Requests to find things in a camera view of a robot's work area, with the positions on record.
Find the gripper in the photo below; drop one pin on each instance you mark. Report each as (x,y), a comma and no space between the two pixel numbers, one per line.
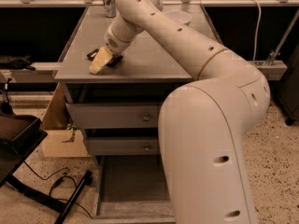
(114,44)

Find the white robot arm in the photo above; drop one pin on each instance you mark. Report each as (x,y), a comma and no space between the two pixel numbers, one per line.
(201,124)

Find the grey drawer cabinet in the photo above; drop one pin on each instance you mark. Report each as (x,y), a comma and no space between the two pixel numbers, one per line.
(145,75)

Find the grey top drawer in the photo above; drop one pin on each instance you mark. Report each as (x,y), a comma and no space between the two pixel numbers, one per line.
(110,116)

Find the grey drawer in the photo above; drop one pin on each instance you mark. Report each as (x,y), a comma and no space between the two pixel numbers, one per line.
(110,116)
(131,190)
(121,146)

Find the grey middle drawer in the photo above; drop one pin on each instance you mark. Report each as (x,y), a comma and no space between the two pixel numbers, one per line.
(121,146)

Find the grey bottom drawer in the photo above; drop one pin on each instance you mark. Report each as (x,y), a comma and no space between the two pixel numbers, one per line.
(131,190)

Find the silver drink can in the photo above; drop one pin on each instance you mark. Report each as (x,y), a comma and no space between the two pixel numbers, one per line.
(110,8)

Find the white bowl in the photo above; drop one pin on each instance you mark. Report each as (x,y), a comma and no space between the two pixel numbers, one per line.
(177,17)

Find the cardboard box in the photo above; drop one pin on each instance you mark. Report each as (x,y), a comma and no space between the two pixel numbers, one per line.
(64,139)

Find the black chair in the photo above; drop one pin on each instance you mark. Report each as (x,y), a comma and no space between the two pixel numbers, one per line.
(20,135)

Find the black bag on rail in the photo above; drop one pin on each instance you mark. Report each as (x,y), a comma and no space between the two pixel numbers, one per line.
(15,62)

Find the metal rail frame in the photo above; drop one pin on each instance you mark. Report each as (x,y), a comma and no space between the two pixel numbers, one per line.
(272,67)

